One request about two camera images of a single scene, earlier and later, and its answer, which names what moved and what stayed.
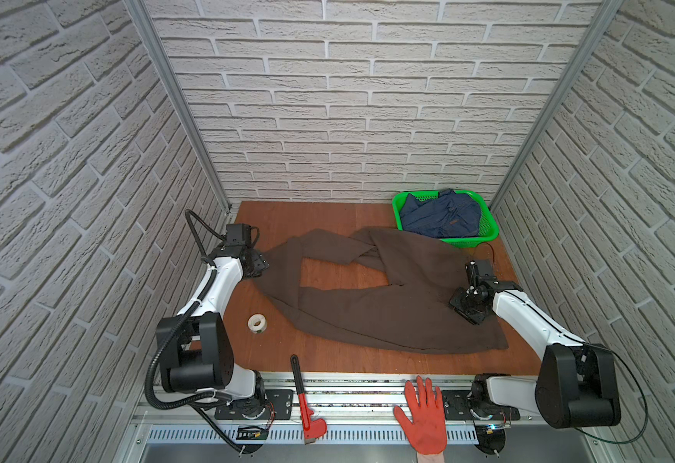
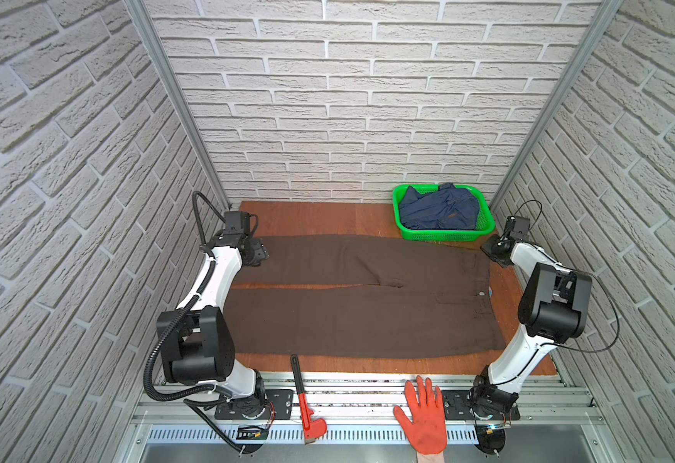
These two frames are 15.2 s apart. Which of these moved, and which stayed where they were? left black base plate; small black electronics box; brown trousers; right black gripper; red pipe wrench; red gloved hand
Moved: brown trousers; right black gripper
Stayed: small black electronics box; red pipe wrench; left black base plate; red gloved hand
